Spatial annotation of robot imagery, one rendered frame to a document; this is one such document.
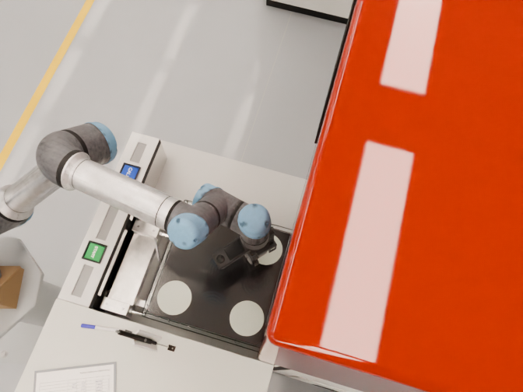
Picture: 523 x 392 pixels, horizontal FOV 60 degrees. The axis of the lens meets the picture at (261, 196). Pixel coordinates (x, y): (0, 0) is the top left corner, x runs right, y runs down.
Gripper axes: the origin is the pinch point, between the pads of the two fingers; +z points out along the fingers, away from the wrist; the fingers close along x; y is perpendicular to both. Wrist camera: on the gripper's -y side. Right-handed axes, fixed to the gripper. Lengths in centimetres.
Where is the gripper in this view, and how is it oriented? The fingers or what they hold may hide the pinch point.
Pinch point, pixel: (247, 258)
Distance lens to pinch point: 136.5
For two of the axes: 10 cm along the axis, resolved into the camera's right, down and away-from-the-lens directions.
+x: -5.1, -8.1, 3.0
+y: 8.6, -4.7, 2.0
